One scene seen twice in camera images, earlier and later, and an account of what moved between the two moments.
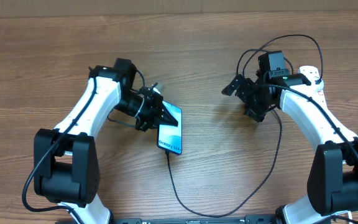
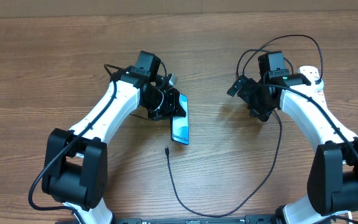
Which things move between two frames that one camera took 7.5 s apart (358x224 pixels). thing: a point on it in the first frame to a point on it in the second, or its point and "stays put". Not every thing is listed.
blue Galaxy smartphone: (169, 139) to (180, 125)
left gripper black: (155, 115) to (171, 110)
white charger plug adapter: (319, 84) stays put
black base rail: (253, 219) stays put
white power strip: (312, 74) stays put
